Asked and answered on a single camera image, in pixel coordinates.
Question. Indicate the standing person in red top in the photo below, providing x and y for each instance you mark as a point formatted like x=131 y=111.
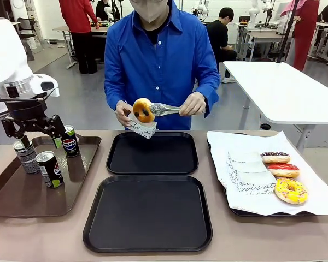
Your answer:
x=80 y=24

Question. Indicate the person in red dress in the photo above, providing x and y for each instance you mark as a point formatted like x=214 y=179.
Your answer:
x=304 y=30

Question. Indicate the silver metal tongs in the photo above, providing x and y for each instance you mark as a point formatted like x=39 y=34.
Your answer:
x=166 y=109

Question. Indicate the person's left hand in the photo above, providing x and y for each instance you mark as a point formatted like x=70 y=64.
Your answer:
x=194 y=105

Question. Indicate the black plastic tray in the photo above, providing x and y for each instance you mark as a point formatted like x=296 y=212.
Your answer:
x=147 y=215
x=236 y=211
x=153 y=155

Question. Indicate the yellow sprinkled donut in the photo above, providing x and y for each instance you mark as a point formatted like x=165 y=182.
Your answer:
x=292 y=191

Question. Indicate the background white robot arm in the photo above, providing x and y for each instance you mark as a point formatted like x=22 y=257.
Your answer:
x=252 y=13

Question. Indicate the white side table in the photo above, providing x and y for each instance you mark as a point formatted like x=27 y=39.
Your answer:
x=287 y=87

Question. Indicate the black tripod pole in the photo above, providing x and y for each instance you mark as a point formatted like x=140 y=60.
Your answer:
x=288 y=30

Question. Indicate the black office chair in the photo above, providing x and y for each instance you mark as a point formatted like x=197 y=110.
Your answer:
x=30 y=32

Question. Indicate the seated person in black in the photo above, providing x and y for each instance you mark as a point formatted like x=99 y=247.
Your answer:
x=221 y=35

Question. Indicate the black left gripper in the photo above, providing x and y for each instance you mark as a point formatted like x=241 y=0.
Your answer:
x=27 y=112

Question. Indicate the person in blue shirt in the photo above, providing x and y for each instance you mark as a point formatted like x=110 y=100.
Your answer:
x=158 y=68

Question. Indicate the background work table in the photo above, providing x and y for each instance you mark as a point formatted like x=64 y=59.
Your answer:
x=71 y=30
x=265 y=36

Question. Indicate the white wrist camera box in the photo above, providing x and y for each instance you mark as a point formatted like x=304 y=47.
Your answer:
x=45 y=84

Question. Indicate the white paper tray liner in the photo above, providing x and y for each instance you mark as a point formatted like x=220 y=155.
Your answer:
x=317 y=177

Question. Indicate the red glazed donut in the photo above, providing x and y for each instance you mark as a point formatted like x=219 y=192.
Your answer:
x=284 y=169

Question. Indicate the chocolate sprinkled donut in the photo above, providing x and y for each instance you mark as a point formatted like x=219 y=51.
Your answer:
x=274 y=157

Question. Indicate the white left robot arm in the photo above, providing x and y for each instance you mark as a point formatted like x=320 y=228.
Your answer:
x=5 y=54

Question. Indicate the brown plastic tray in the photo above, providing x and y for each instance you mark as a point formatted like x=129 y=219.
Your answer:
x=43 y=199

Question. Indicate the beige face mask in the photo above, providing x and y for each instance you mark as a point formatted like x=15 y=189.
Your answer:
x=149 y=11

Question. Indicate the person's left forearm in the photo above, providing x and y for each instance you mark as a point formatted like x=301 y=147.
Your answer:
x=209 y=95

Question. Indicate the orange donut with chocolate spots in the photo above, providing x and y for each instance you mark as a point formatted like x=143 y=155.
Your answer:
x=139 y=105

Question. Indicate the person's right hand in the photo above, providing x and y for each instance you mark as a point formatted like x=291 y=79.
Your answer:
x=123 y=110

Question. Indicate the person's right forearm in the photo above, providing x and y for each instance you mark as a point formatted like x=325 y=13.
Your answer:
x=112 y=92

